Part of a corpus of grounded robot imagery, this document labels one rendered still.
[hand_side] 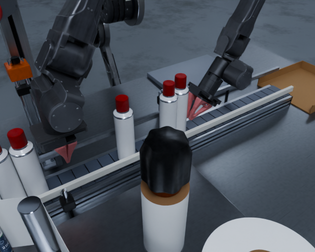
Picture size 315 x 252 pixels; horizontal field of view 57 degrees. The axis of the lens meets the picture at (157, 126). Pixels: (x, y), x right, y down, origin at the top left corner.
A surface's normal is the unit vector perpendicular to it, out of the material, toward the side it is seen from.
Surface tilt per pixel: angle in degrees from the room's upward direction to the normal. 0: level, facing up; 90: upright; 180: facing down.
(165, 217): 90
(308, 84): 0
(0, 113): 0
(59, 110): 90
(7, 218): 90
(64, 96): 54
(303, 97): 0
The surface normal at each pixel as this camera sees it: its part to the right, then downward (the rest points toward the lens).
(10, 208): 0.14, 0.61
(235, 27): -0.73, -0.02
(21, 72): 0.55, 0.51
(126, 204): 0.00, -0.79
